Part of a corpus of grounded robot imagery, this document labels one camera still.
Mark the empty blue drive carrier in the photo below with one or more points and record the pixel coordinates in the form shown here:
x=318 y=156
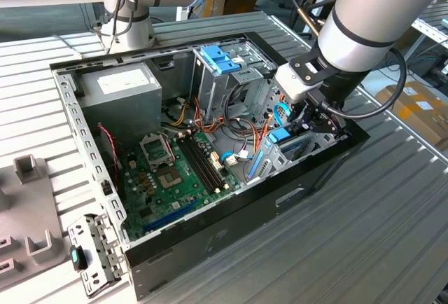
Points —
x=218 y=59

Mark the blue expansion slot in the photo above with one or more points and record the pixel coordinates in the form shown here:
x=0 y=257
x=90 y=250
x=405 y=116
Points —
x=168 y=217

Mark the black camera bracket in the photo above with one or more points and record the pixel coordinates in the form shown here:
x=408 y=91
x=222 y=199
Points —
x=295 y=64

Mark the grey metal drive cage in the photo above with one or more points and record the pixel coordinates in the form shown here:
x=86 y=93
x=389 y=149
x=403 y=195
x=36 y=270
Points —
x=213 y=90

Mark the CPU socket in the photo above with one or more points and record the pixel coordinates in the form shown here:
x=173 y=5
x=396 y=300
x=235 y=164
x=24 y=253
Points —
x=169 y=178

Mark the grey metal slot bracket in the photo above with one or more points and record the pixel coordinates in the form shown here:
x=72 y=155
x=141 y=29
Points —
x=91 y=279

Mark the grey metal shelf frame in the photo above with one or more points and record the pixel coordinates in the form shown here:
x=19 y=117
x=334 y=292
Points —
x=434 y=32

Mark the grey power supply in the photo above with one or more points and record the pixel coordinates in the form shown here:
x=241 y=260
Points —
x=119 y=108

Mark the cardboard box with white labels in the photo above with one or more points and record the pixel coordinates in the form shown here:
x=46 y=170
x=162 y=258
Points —
x=420 y=122

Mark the grey metal disk bay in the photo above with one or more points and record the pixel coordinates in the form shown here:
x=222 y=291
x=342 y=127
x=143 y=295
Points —
x=315 y=150

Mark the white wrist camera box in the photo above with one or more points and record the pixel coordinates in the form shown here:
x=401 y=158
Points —
x=292 y=83

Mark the green motherboard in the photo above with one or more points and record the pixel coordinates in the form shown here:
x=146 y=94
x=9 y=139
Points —
x=175 y=197

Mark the black latch with teal tab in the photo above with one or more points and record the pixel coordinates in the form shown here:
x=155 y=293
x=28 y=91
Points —
x=77 y=258

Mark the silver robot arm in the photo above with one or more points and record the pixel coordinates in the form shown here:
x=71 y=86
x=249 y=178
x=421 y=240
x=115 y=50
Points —
x=367 y=13

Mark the thin locking lever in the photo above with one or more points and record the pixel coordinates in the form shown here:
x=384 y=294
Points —
x=171 y=150

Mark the hard disk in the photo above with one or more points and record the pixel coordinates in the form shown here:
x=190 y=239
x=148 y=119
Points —
x=280 y=136

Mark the black open PC case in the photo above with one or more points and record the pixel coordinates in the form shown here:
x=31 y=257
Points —
x=245 y=220

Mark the black RAM slot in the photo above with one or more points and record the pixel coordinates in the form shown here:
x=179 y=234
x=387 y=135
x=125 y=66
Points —
x=205 y=162
x=210 y=160
x=195 y=166
x=200 y=164

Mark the grey parts rack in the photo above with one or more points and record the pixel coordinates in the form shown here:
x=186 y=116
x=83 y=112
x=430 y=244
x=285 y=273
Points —
x=31 y=206

